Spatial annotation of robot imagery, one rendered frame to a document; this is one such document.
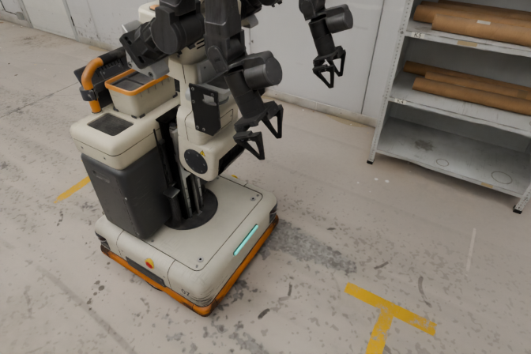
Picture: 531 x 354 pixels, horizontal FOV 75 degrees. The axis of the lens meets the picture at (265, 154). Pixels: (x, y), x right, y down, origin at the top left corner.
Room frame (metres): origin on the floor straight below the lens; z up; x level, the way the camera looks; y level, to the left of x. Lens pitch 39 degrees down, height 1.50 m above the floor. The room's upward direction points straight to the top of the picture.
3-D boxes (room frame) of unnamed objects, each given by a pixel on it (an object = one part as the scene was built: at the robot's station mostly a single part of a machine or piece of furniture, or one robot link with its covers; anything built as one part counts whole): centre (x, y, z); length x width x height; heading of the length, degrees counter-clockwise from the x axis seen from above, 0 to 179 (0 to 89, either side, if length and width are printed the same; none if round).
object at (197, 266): (1.14, 0.37, 0.16); 0.67 x 0.64 x 0.25; 59
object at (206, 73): (0.99, 0.12, 0.99); 0.28 x 0.16 x 0.22; 149
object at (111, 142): (1.19, 0.45, 0.59); 0.55 x 0.34 x 0.83; 149
